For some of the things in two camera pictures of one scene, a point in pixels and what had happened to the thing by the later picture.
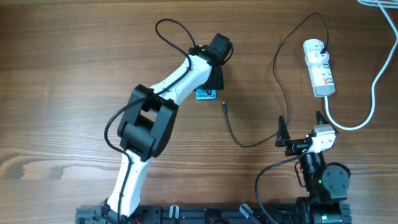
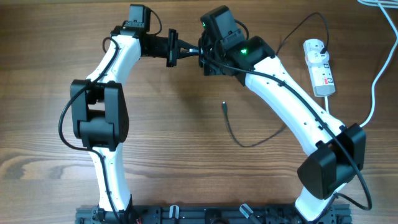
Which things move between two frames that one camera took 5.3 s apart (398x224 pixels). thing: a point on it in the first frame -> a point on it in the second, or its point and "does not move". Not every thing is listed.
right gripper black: (298, 145) -> (203, 54)
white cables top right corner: (389, 4) does not move
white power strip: (323, 81) does not move
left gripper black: (217, 84) -> (173, 53)
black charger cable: (224, 108) does not move
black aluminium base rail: (193, 214) does not move
